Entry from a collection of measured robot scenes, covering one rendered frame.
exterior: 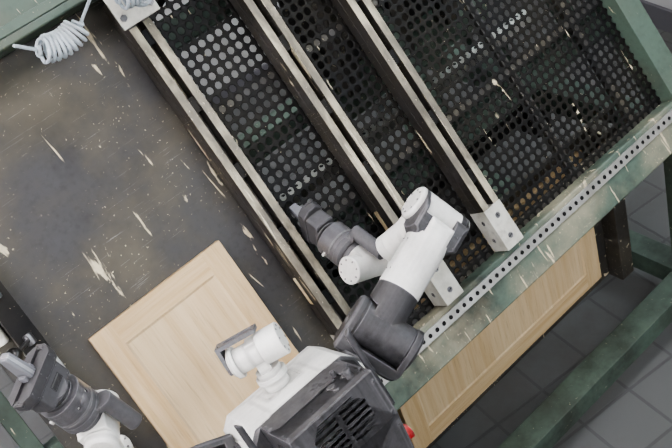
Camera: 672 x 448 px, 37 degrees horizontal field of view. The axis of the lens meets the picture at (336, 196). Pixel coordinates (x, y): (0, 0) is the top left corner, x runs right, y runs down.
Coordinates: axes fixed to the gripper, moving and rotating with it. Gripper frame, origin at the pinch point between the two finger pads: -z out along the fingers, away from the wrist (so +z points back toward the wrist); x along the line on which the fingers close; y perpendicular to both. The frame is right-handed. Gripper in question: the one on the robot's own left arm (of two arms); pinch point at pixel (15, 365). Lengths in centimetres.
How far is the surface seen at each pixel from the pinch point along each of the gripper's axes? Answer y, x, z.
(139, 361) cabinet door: -18, 27, 42
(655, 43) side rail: 79, 157, 105
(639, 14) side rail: 77, 162, 97
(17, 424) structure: -39, 8, 34
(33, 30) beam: -16, 73, -18
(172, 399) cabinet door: -15, 22, 53
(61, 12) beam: -13, 79, -16
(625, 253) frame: 49, 133, 171
